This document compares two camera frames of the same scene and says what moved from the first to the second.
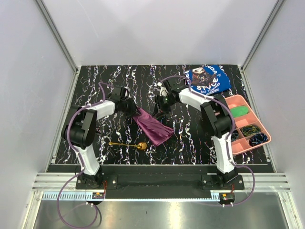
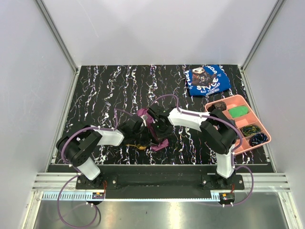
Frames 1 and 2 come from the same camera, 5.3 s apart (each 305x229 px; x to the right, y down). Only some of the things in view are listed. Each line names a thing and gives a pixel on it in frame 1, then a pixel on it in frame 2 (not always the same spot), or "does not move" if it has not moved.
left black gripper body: x=127 y=104 -> x=142 y=136
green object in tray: x=239 y=111 does not move
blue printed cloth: x=208 y=79 does not move
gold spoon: x=142 y=145 does not move
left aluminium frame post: x=58 y=36 does not move
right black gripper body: x=165 y=103 -> x=162 y=132
